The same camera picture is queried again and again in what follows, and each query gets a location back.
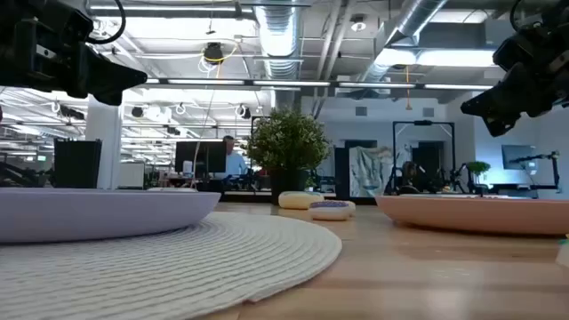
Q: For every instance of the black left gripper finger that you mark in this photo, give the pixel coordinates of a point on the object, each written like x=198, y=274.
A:
x=111, y=80

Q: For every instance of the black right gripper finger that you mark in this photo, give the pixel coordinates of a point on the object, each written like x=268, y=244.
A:
x=511, y=100

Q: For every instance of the cream donut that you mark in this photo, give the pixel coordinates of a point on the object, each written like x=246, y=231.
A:
x=353, y=208

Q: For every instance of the purple iced donut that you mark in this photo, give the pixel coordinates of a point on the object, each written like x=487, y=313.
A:
x=328, y=211

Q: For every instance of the white tube ceiling light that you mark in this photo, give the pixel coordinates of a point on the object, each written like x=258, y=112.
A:
x=378, y=85
x=206, y=82
x=291, y=83
x=458, y=86
x=153, y=81

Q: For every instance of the white building column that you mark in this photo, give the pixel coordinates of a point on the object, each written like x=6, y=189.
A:
x=104, y=146

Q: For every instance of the small green plant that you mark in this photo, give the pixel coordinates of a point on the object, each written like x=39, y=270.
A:
x=478, y=168

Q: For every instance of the bright rectangular ceiling light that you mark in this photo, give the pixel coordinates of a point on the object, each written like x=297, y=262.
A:
x=444, y=58

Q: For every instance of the black ribbed box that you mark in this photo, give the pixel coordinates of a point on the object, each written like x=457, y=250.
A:
x=77, y=162

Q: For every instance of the black computer monitor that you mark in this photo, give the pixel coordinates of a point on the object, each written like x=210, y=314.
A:
x=202, y=155

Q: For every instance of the pink plate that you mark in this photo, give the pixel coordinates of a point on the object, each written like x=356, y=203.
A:
x=467, y=215

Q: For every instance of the person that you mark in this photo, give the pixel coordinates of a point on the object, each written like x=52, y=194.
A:
x=233, y=164
x=409, y=175

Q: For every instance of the lilac plate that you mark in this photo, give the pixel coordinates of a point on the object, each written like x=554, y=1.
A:
x=89, y=213

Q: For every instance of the white blue draped cloth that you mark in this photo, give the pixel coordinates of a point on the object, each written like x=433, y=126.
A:
x=371, y=173

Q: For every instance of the pale sprinkled donut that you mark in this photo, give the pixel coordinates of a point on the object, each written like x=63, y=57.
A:
x=564, y=255

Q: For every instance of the green potted plant black pot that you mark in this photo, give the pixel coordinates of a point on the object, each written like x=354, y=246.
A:
x=289, y=138

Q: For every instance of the white woven round placemat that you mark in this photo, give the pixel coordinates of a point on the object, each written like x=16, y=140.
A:
x=178, y=266

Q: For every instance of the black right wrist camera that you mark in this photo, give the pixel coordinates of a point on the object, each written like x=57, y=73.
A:
x=547, y=11

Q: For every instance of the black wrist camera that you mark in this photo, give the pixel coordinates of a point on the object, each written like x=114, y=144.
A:
x=547, y=11
x=53, y=18

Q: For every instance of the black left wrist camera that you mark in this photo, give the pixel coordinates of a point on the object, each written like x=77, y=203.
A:
x=53, y=18

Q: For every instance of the grey wall monitor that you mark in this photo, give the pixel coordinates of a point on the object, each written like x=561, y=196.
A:
x=518, y=156

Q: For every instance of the black metal frame rig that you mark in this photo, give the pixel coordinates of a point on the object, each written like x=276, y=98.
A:
x=422, y=123

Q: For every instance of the silver slanted ceiling duct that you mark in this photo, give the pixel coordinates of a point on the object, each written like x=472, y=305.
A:
x=409, y=26

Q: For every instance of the silver round ceiling duct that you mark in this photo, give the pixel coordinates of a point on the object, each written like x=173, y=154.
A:
x=279, y=40

